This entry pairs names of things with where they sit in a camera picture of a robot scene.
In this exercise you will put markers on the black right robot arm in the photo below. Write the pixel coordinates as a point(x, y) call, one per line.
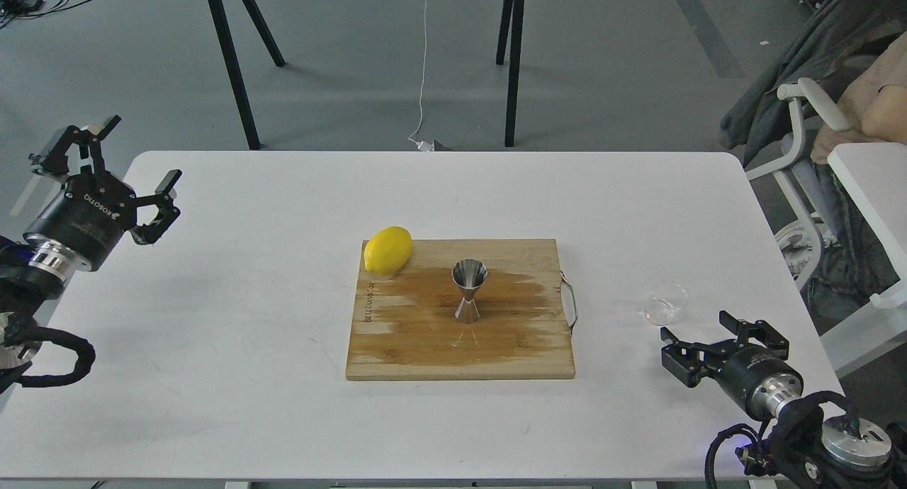
point(816, 441)

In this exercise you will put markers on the white office chair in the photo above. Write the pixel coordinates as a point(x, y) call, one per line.
point(793, 169)

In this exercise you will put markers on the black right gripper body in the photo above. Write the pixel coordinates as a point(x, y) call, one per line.
point(759, 381)

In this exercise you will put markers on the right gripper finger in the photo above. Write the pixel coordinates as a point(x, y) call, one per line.
point(760, 331)
point(692, 361)

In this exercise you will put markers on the small clear glass cup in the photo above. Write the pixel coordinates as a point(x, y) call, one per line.
point(666, 302)

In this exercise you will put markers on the person in brown shirt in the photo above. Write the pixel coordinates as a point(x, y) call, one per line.
point(874, 105)

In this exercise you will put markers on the yellow lemon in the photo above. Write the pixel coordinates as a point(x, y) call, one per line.
point(388, 251)

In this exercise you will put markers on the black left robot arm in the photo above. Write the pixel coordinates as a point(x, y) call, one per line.
point(32, 276)

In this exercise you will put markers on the dark grey jacket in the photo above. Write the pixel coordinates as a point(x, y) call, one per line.
point(840, 31)

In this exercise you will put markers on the steel double jigger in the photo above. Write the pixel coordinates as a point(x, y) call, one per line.
point(469, 275)

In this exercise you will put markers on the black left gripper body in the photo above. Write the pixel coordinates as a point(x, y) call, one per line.
point(87, 217)

